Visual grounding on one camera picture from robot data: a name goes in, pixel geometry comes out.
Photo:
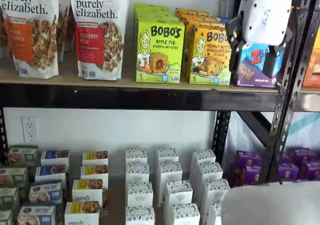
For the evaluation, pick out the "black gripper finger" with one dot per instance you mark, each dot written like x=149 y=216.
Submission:
x=271 y=62
x=235 y=42

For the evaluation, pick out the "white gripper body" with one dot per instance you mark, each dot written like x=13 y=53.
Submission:
x=265 y=15

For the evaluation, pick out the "yellow apple pie oat box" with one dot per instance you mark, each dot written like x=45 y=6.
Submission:
x=160 y=47

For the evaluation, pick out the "blue Zbar box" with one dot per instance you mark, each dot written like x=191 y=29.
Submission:
x=250 y=67
x=225 y=20

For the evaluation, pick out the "yellow Bobo's peanut butter box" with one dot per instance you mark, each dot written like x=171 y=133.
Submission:
x=202 y=20
x=207 y=60
x=192 y=10
x=197 y=15

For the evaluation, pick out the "orange snack box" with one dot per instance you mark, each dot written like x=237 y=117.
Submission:
x=312 y=67

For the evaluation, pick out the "grey horizontal shelf beam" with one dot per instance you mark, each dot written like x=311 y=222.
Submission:
x=308 y=102

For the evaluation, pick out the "black diagonal shelf brace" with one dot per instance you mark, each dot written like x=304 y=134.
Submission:
x=252 y=123

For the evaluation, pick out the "green Bobo's apple pie box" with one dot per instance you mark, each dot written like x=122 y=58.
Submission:
x=152 y=10
x=155 y=15
x=150 y=5

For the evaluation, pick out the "purple cookie box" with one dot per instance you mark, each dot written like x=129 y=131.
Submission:
x=288 y=172
x=252 y=175
x=248 y=158
x=312 y=170
x=303 y=154

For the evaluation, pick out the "black horizontal shelf beam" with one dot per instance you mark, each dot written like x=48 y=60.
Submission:
x=100 y=97

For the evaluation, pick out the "wooden shelf board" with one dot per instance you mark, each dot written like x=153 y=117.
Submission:
x=66 y=71
x=115 y=197

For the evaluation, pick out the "yellow label granola box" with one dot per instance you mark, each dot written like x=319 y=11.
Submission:
x=95 y=157
x=94 y=172
x=87 y=191
x=82 y=213

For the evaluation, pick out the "blue label food box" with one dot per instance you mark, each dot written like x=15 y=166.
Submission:
x=45 y=192
x=55 y=157
x=51 y=172
x=36 y=215

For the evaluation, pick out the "green label food box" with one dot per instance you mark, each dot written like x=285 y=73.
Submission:
x=12 y=177
x=8 y=197
x=22 y=155
x=5 y=217

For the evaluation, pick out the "white teal plastic sheet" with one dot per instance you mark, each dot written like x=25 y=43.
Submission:
x=307 y=130

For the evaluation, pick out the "white patterned carton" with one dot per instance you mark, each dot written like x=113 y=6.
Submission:
x=209 y=172
x=140 y=216
x=136 y=156
x=140 y=195
x=178 y=193
x=170 y=172
x=203 y=157
x=215 y=191
x=185 y=215
x=137 y=173
x=167 y=155
x=215 y=213

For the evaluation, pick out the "orange label granola bag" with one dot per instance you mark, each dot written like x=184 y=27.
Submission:
x=30 y=35
x=3 y=35

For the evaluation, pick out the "black perforated upright post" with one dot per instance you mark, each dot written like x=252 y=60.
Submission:
x=2 y=135
x=222 y=135
x=285 y=97

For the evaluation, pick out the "white wall outlet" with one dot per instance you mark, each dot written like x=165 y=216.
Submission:
x=29 y=129

